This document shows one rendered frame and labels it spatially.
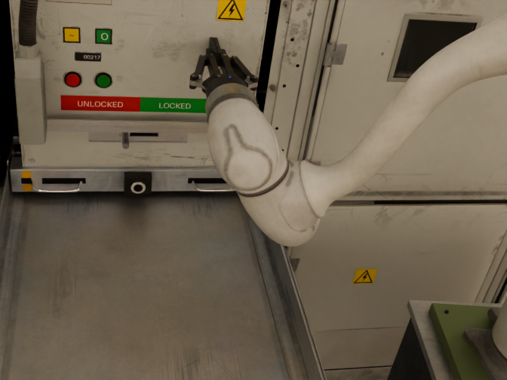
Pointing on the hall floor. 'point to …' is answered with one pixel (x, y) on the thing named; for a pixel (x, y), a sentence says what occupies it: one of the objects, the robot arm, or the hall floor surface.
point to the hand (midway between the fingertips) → (214, 51)
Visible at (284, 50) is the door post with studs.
